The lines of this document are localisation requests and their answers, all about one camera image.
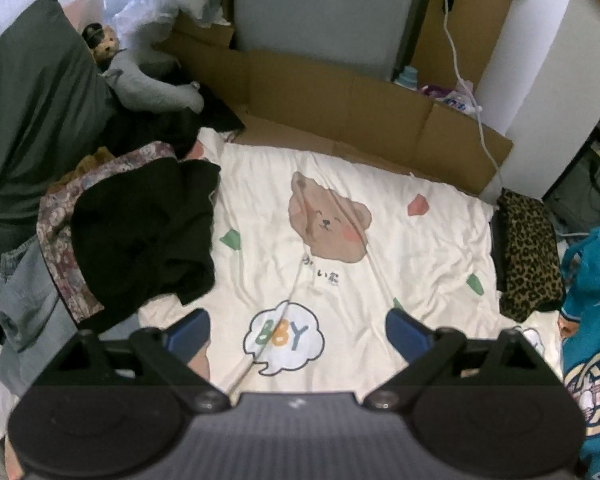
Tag white bear print duvet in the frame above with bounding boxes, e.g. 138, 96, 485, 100
137, 127, 564, 395

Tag leopard print garment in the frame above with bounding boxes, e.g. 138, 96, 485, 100
492, 188, 566, 323

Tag light blue jeans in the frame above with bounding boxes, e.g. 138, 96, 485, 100
0, 236, 76, 396

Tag teal patterned blanket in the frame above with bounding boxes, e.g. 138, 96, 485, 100
558, 226, 600, 479

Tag grey plush toy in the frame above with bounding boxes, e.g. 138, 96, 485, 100
102, 49, 204, 114

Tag brown cardboard sheet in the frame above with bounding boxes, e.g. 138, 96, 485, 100
158, 15, 513, 195

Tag dark green pillow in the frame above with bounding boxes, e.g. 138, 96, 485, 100
0, 0, 114, 223

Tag small teddy bear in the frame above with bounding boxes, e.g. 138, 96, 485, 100
82, 23, 120, 66

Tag white cabinet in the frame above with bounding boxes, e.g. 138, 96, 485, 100
477, 0, 600, 202

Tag white charging cable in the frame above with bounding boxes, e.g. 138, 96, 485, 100
436, 0, 504, 189

